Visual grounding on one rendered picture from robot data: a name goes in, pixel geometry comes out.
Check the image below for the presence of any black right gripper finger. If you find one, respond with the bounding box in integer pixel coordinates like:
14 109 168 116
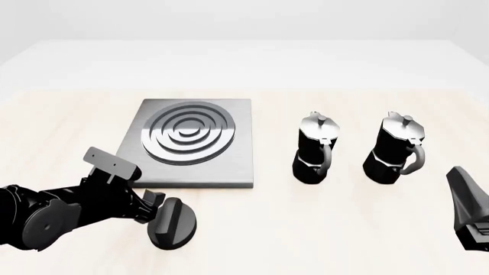
445 165 489 231

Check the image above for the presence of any round black stove knob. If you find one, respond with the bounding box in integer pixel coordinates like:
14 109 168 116
147 196 199 251

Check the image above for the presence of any small flat plate on stalk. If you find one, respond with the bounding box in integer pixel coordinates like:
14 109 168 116
83 146 142 186

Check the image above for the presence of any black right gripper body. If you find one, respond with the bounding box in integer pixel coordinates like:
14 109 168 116
453 222 489 254

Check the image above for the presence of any flat stove plate with rings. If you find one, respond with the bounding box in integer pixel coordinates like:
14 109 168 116
114 99 255 190

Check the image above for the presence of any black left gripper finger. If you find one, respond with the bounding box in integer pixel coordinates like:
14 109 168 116
142 188 167 208

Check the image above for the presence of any black and silver moka pot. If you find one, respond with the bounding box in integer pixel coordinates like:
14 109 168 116
362 111 427 185
291 110 342 186

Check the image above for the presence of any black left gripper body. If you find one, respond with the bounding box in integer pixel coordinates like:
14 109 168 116
122 185 158 225

